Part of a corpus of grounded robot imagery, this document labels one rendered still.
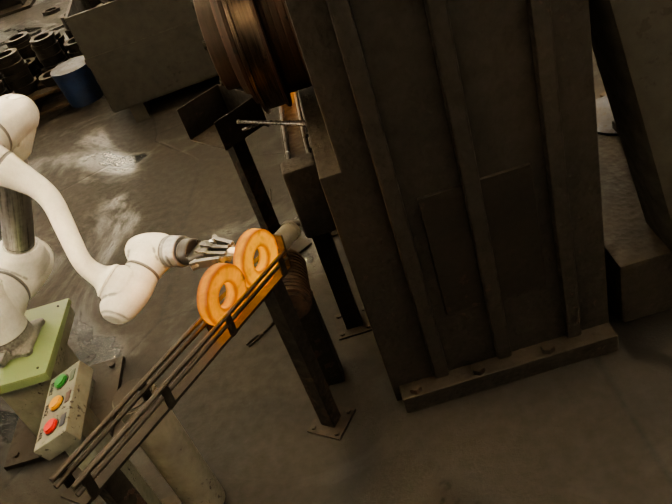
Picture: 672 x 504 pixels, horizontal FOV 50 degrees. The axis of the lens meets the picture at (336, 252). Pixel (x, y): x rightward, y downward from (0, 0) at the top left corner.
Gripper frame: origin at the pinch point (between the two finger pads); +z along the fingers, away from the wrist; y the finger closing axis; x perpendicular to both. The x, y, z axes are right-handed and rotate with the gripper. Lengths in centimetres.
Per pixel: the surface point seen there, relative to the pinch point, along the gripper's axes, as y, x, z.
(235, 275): 10.8, 2.3, 7.0
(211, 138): -72, -6, -66
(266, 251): -2.8, -1.6, 6.3
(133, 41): -190, -4, -214
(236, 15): -32, 51, 5
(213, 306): 21.3, 1.8, 7.0
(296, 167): -27.2, 8.1, 6.5
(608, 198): -91, -52, 70
